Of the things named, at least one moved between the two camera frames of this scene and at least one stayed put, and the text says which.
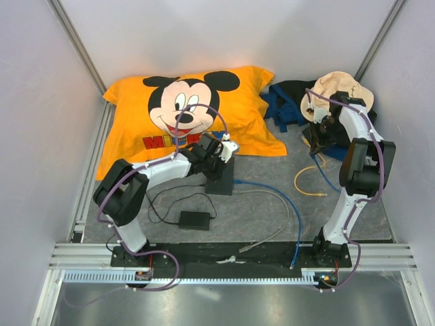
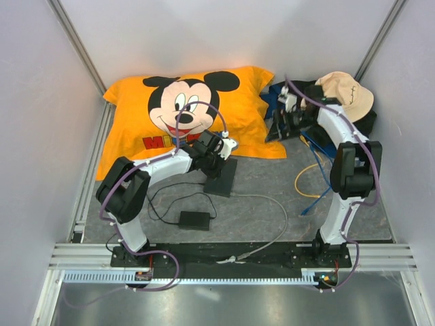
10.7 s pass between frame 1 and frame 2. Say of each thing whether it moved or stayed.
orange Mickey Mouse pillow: stayed
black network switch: stayed
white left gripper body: stayed
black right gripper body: moved
